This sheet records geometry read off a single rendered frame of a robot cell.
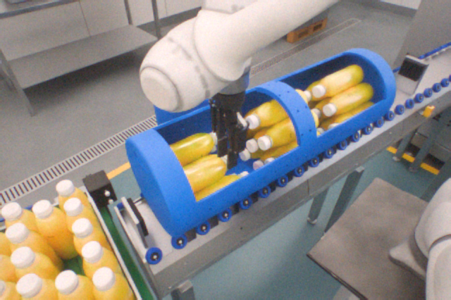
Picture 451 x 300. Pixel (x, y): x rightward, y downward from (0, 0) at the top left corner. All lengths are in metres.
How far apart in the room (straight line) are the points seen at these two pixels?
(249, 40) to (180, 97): 0.12
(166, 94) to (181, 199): 0.32
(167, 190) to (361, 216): 0.53
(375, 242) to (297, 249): 1.15
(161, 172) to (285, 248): 1.40
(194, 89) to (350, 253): 0.57
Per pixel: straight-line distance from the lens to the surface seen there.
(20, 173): 2.78
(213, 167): 0.77
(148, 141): 0.72
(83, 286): 0.74
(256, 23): 0.40
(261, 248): 1.94
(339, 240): 0.84
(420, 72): 1.60
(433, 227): 0.72
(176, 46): 0.43
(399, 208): 0.97
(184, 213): 0.70
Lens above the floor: 1.69
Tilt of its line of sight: 44 degrees down
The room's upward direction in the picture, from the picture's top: straight up
